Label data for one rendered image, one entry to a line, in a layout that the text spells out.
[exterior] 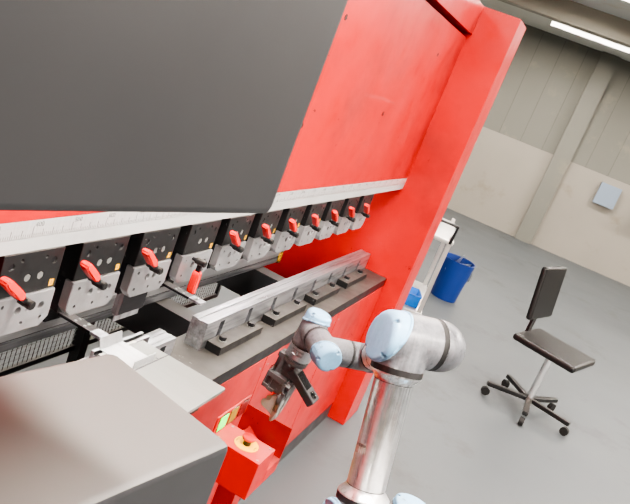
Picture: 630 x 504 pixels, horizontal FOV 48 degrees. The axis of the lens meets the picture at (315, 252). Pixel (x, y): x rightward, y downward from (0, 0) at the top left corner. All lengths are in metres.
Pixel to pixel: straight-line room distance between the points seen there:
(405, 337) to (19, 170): 1.25
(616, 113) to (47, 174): 13.06
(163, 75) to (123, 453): 0.22
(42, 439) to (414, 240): 3.33
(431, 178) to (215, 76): 3.33
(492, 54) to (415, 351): 2.33
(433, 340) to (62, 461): 1.18
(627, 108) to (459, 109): 9.77
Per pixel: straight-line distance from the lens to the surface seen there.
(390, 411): 1.53
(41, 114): 0.28
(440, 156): 3.63
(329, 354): 1.83
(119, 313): 1.75
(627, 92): 13.29
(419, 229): 3.67
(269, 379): 2.02
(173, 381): 1.76
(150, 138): 0.31
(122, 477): 0.41
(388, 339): 1.48
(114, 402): 0.47
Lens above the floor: 1.85
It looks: 15 degrees down
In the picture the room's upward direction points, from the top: 22 degrees clockwise
